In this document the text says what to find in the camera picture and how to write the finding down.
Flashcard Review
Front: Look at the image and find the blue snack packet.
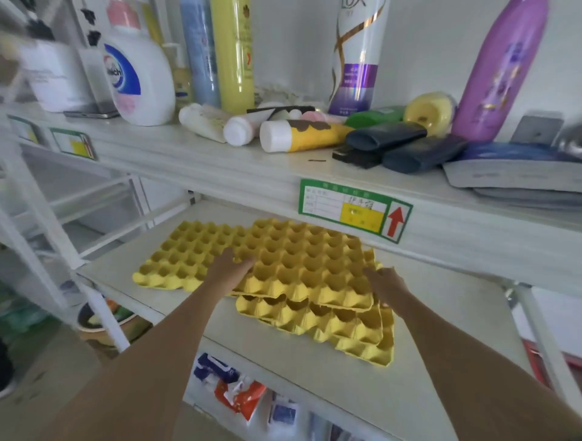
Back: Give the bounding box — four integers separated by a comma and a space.
193, 353, 240, 385

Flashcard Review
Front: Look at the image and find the white grey pouch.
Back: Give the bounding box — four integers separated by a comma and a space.
443, 158, 582, 194

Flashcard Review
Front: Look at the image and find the bowl with food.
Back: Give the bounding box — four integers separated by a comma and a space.
76, 297, 153, 349

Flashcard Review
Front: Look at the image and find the green label with red arrow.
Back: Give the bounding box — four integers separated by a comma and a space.
299, 178, 413, 244

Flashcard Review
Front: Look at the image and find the blue spray can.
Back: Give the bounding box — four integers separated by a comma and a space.
179, 0, 222, 109

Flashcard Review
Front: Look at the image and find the white blue packet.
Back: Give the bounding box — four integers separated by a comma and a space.
268, 395, 299, 428

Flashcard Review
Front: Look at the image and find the white box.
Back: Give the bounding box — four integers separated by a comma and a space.
20, 39, 94, 113

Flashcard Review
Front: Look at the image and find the white metal shelf rack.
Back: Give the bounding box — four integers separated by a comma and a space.
0, 0, 582, 441

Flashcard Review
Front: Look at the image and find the white detergent bottle pink cap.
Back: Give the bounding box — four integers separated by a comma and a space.
101, 0, 176, 127

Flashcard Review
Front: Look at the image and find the dark blue tube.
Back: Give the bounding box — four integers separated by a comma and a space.
381, 134, 469, 174
345, 121, 427, 152

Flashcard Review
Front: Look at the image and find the green tube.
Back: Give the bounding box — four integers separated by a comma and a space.
344, 106, 406, 130

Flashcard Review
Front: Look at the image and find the white shampoo bottle purple label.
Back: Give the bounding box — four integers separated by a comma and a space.
328, 0, 391, 117

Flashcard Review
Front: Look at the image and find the yellow spray can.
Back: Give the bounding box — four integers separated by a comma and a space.
210, 0, 256, 114

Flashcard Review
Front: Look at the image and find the small yellow pump bottle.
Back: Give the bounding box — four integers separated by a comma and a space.
162, 43, 195, 106

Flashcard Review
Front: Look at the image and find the blue flat packet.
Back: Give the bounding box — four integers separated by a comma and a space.
455, 143, 582, 163

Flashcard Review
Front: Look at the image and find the grey card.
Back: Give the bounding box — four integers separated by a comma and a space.
510, 114, 565, 146

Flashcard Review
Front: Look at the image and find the dark flat phone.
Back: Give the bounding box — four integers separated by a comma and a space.
63, 108, 120, 120

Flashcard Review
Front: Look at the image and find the purple lotion bottle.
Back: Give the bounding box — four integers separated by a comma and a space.
450, 0, 550, 144

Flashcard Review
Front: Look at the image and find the pink tube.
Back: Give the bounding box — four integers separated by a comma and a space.
299, 110, 347, 125

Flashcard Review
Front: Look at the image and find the yellow tube white cap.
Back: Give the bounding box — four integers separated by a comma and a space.
259, 119, 355, 154

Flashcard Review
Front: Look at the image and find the person's left hand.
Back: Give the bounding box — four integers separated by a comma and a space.
205, 248, 255, 297

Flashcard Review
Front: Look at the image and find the green shelf label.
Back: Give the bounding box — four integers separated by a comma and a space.
8, 115, 41, 145
49, 128, 96, 161

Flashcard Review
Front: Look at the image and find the yellow round jar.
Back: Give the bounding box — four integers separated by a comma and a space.
403, 92, 457, 137

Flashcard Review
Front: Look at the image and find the person's right forearm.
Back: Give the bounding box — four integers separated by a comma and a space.
386, 295, 582, 441

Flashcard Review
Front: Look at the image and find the person's left forearm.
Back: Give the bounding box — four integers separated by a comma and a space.
38, 281, 228, 441

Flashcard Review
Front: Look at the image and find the orange snack packet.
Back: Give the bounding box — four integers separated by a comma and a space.
213, 376, 267, 422

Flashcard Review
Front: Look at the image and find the white tube black end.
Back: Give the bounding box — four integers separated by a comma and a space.
223, 105, 316, 147

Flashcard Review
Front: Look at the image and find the yellow egg tray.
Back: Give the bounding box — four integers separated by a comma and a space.
236, 261, 395, 368
232, 218, 379, 312
132, 220, 255, 292

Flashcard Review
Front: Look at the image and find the person's right hand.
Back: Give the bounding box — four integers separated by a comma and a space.
363, 267, 413, 317

